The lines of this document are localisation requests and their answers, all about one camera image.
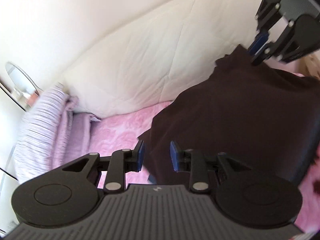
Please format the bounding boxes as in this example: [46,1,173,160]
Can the pink floral blanket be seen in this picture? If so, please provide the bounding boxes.
[72,72,320,233]

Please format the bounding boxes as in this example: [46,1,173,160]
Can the grey striped quilt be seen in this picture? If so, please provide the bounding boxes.
[14,82,102,181]

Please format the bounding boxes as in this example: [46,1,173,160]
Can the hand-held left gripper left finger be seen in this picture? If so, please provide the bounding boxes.
[62,140,146,194]

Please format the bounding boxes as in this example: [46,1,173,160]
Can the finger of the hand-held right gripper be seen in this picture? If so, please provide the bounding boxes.
[251,21,300,67]
[248,2,281,55]

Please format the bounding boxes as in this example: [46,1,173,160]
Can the brown long-sleeved shirt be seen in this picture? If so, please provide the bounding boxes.
[137,44,320,188]

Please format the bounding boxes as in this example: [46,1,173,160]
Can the white padded headboard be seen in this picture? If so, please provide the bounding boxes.
[62,0,273,119]

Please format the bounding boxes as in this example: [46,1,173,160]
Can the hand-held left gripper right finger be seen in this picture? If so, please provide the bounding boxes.
[170,141,253,194]

